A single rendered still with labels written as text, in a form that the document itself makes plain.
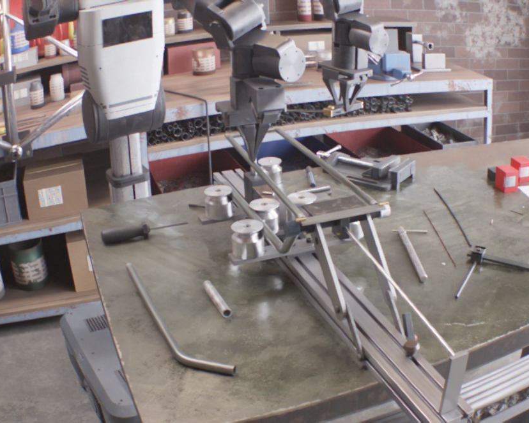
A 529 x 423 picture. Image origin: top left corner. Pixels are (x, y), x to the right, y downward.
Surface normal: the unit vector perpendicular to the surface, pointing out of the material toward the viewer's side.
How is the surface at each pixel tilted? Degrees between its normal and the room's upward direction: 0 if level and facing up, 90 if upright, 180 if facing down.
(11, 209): 90
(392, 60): 90
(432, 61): 90
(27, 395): 0
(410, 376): 0
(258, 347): 0
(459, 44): 90
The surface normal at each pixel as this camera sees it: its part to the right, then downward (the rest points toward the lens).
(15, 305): -0.04, -0.91
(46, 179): 0.30, 0.46
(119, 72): 0.50, 0.34
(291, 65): 0.69, 0.29
